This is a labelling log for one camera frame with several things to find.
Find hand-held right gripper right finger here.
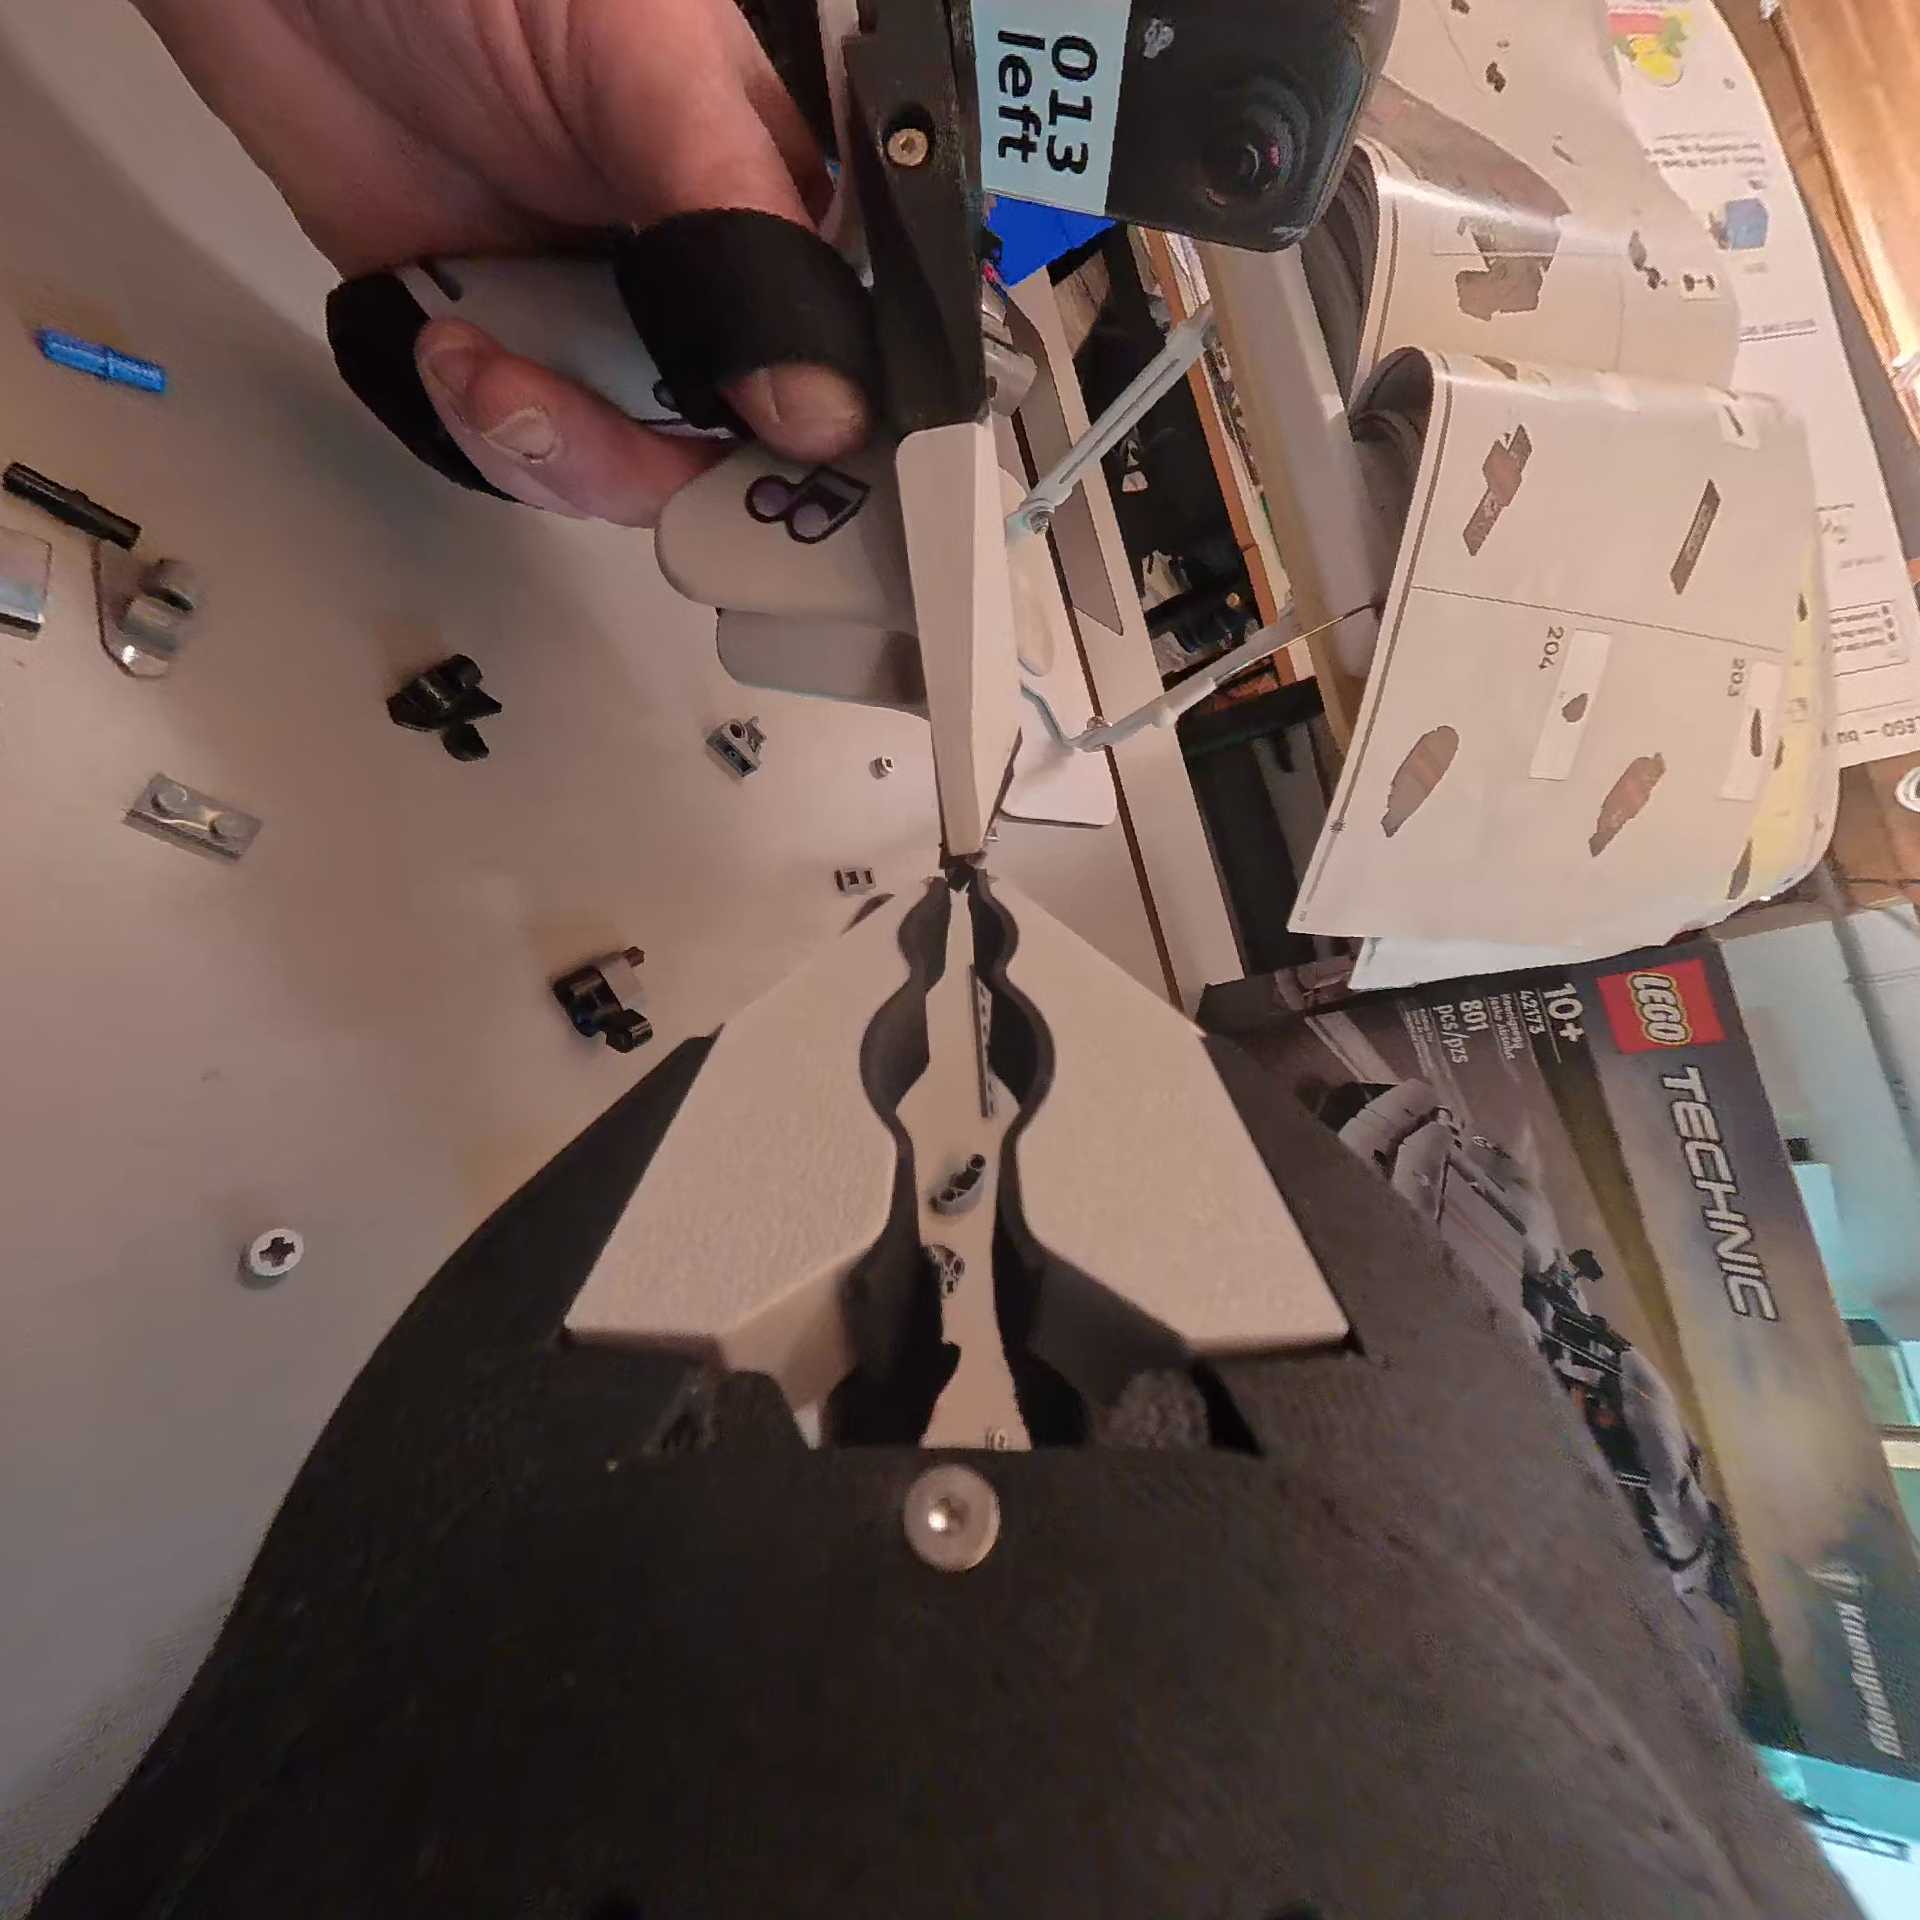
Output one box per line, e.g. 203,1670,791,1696
967,875,1348,1450

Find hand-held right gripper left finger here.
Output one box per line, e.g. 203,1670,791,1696
568,880,962,1450

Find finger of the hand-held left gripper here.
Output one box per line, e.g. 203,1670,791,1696
896,421,1027,864

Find dark printed lego box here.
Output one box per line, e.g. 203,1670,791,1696
1201,944,1920,1788

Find black lego connector cluster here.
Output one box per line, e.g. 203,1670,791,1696
387,656,506,760

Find grey two-stud lego plate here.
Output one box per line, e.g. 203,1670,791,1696
124,772,265,864

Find lego instruction booklet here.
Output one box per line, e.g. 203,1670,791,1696
1289,0,1920,992

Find light grey lego axle connector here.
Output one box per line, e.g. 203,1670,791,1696
95,546,203,677

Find blue lego pin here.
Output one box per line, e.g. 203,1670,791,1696
38,328,168,395

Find long black lego pin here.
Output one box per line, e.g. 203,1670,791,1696
2,461,143,543

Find person's left hand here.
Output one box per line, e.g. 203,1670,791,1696
135,0,876,523

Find blue plastic bin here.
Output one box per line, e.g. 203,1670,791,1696
983,195,1114,287

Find white book stand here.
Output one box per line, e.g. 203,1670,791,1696
983,223,1398,828

